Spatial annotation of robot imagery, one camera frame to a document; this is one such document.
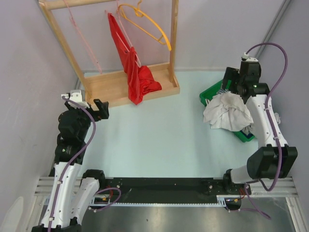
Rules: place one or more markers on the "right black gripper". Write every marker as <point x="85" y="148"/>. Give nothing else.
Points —
<point x="231" y="73"/>

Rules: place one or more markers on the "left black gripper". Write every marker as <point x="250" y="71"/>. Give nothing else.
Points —
<point x="103" y="112"/>

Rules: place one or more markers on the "white tank top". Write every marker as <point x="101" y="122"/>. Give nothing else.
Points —
<point x="227" y="111"/>

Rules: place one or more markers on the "pink wire hanger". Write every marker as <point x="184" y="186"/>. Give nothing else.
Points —
<point x="86" y="45"/>

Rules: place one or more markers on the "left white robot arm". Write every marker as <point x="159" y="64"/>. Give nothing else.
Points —
<point x="65" y="211"/>

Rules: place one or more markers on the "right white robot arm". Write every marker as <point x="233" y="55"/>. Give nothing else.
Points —
<point x="274" y="157"/>

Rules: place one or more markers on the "red tank top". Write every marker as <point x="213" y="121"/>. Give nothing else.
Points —
<point x="140" y="80"/>

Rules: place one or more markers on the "pink hanger under red top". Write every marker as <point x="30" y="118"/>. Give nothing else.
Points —
<point x="125" y="33"/>

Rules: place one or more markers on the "yellow hanger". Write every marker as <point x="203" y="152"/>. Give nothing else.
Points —
<point x="135" y="15"/>

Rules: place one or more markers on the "white printed shirt pile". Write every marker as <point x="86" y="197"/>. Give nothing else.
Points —
<point x="222" y="91"/>

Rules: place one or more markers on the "wooden clothes rack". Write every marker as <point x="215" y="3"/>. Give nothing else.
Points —
<point x="111" y="86"/>

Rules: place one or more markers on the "green plastic bin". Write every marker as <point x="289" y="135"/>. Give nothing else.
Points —
<point x="208" y="94"/>

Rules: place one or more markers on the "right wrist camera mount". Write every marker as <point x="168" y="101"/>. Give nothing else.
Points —
<point x="249" y="57"/>

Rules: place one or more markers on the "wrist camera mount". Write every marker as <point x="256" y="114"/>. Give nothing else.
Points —
<point x="249" y="57"/>
<point x="77" y="96"/>

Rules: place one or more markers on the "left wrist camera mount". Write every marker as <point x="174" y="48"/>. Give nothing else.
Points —
<point x="77" y="96"/>

